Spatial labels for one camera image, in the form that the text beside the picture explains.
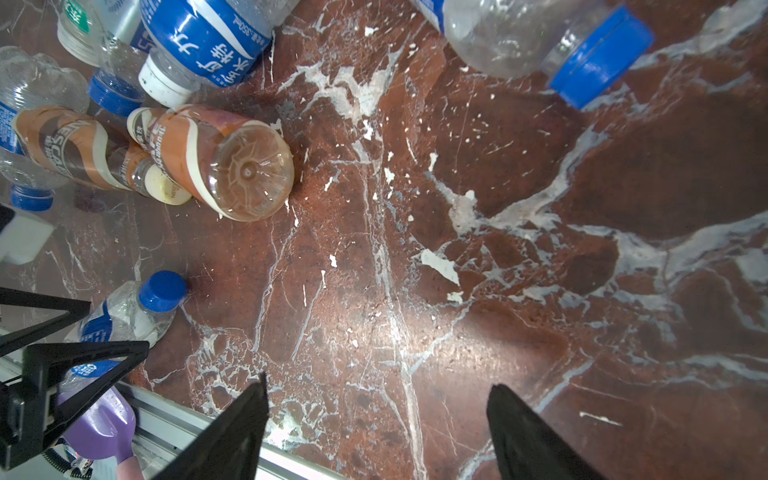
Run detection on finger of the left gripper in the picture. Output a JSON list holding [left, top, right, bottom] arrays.
[[0, 286, 92, 358], [1, 341, 149, 471]]

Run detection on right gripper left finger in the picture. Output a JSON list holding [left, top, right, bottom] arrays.
[[155, 372, 269, 480]]

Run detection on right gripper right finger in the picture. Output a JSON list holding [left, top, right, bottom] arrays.
[[486, 384, 604, 480]]

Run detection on clear bottle blue label front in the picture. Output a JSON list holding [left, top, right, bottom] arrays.
[[64, 270, 187, 347]]

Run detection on brown coffee bottle left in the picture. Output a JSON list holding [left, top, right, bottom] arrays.
[[11, 105, 191, 206]]

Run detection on brown coffee bottle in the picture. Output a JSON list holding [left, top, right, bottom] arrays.
[[11, 105, 191, 206], [127, 104, 295, 223]]

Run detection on brown coffee bottle right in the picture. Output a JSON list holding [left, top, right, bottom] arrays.
[[127, 104, 295, 223]]

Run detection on square clear bottle blue cap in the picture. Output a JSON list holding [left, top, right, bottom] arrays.
[[87, 1, 154, 117]]

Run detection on clear bottle blue label upper-left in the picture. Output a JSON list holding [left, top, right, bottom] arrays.
[[1, 46, 89, 212]]

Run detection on clear bottle green cap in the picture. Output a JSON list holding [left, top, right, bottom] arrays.
[[57, 0, 104, 68]]

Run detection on clear bottle blue white label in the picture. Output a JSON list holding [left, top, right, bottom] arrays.
[[138, 0, 298, 108]]

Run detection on clear bottle blue cap right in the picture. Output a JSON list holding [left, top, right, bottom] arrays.
[[413, 0, 654, 109]]

